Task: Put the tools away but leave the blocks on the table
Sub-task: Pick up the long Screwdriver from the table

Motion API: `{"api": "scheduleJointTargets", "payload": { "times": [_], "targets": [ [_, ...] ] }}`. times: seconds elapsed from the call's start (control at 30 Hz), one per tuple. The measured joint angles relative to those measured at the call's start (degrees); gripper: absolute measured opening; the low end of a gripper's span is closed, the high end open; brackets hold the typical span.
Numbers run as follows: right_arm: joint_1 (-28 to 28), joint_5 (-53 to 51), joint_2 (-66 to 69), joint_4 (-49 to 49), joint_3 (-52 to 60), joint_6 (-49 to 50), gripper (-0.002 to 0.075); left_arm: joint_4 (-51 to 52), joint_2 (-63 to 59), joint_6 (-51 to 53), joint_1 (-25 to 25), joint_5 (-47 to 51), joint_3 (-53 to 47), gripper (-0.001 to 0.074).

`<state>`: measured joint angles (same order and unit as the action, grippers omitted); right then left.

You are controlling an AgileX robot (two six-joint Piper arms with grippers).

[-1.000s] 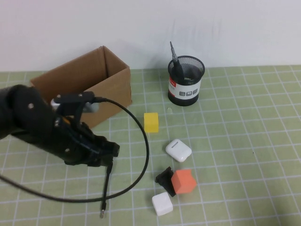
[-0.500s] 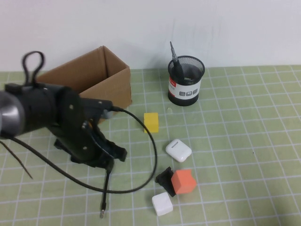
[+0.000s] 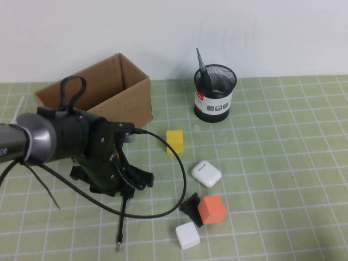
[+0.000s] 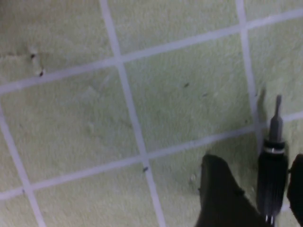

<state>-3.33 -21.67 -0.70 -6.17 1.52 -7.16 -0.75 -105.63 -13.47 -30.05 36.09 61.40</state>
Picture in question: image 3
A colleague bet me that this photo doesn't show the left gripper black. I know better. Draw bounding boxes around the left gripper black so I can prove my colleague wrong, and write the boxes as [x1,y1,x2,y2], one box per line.
[69,121,155,200]

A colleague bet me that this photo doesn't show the yellow foam block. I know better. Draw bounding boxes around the yellow foam block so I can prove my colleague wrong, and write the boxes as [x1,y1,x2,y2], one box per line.
[166,129,185,154]

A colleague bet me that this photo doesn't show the thin brown zip tie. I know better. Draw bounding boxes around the thin brown zip tie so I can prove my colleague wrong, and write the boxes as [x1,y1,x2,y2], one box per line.
[26,163,61,210]

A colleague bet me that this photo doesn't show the white foam block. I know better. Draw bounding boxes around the white foam block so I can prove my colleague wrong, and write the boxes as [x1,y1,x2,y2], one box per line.
[175,221,201,250]

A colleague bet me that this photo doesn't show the white earbuds case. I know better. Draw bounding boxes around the white earbuds case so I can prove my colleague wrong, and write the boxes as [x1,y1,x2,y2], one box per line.
[191,160,222,188]

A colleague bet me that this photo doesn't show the orange foam block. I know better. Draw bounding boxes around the orange foam block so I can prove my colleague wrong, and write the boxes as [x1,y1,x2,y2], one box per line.
[197,195,227,225]

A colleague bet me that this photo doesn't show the open cardboard box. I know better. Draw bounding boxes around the open cardboard box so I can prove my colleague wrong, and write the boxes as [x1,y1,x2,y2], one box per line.
[34,52,153,131]

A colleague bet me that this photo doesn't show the white zip tie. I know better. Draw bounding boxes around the white zip tie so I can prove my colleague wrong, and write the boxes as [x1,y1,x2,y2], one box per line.
[23,126,35,164]

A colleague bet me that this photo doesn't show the black mesh pen holder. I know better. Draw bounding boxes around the black mesh pen holder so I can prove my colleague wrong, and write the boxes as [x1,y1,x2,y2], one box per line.
[193,64,238,123]

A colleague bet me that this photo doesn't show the green grid table mat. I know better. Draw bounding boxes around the green grid table mat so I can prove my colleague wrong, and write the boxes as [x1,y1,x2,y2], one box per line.
[0,75,348,261]

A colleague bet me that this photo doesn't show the long black left camera cable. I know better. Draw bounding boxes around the long black left camera cable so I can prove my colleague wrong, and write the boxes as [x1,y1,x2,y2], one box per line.
[24,127,188,218]

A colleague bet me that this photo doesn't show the black plastic bracket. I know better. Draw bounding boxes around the black plastic bracket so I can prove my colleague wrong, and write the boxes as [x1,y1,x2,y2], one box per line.
[178,192,204,228]

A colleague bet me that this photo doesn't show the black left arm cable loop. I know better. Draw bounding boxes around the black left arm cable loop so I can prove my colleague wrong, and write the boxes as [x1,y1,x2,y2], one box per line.
[60,76,87,114]

